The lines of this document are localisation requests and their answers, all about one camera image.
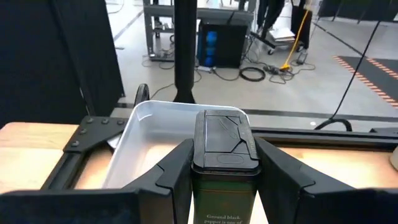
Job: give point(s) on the black wheel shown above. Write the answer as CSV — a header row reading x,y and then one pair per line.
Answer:
x,y
142,95

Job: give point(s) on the grey power strip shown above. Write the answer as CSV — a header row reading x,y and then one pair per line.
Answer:
x,y
205,69

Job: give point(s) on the person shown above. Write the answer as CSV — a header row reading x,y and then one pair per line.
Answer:
x,y
270,12

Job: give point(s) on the black floor mat orange stripes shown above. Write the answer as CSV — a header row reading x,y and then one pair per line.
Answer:
x,y
373,74

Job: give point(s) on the clear plastic bin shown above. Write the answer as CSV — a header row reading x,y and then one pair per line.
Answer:
x,y
149,130

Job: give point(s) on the black pepper tin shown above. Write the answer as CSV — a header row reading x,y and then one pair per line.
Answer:
x,y
224,140

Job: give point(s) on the grey metal rack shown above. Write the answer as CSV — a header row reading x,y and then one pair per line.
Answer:
x,y
149,37

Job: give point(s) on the grey plastic bin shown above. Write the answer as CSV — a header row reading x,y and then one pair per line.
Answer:
x,y
394,158

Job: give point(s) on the black curtain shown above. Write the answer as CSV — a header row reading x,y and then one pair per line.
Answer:
x,y
46,62

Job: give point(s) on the black computer tower blue light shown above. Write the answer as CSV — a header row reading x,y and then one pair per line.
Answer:
x,y
230,46

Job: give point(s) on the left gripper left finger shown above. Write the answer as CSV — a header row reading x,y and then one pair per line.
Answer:
x,y
174,186

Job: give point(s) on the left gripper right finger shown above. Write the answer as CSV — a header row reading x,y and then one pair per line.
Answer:
x,y
276,186

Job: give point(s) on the white paper stack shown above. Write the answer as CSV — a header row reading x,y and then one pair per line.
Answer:
x,y
281,34

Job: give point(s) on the black pole stand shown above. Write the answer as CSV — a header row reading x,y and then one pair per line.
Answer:
x,y
185,46

